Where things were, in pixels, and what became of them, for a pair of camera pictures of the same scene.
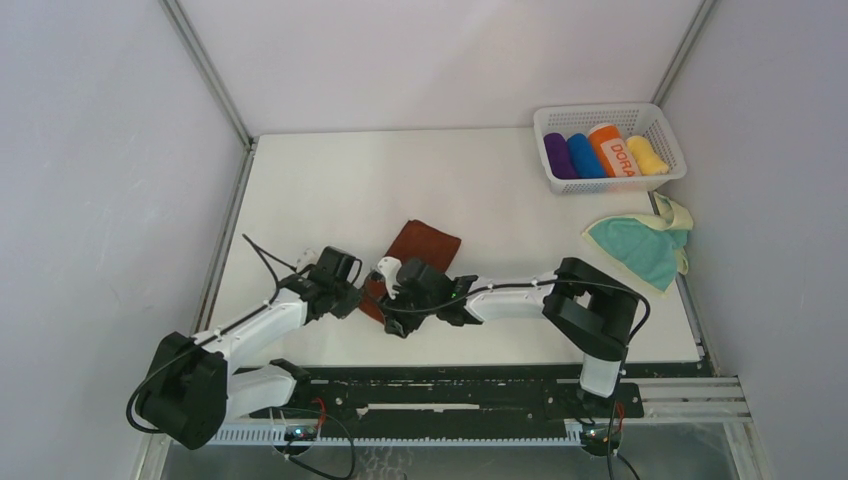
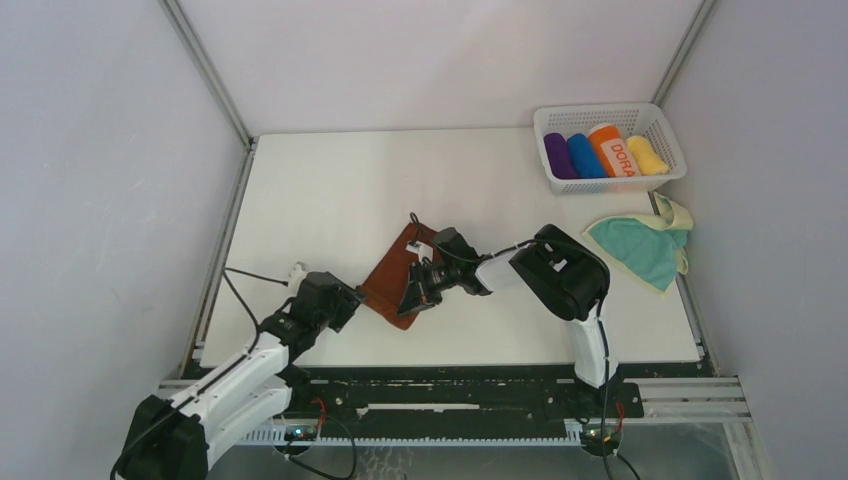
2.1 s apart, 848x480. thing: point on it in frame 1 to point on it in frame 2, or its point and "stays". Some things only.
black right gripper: x=400 y=324 to x=414 y=298
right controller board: x=602 y=435 stays
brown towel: x=416 y=240 stays
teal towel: x=647 y=250 stays
